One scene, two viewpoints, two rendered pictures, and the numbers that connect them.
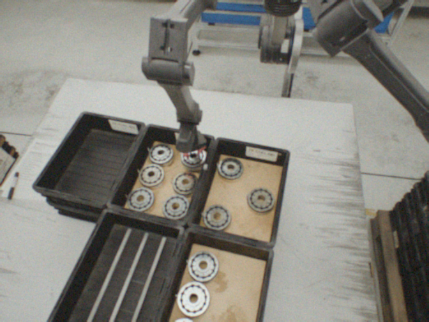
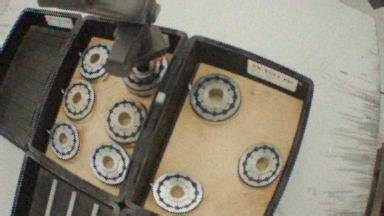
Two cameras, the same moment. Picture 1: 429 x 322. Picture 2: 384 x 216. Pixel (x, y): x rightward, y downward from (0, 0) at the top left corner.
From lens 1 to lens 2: 0.34 m
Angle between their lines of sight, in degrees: 13
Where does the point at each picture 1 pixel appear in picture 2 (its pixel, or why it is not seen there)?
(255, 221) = (244, 199)
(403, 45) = not seen: outside the picture
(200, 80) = not seen: outside the picture
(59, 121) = (12, 15)
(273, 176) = (288, 118)
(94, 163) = (24, 75)
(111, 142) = (44, 42)
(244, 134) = (249, 24)
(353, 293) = not seen: outside the picture
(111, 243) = (40, 191)
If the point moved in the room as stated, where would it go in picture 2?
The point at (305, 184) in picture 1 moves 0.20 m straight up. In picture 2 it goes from (327, 125) to (342, 97)
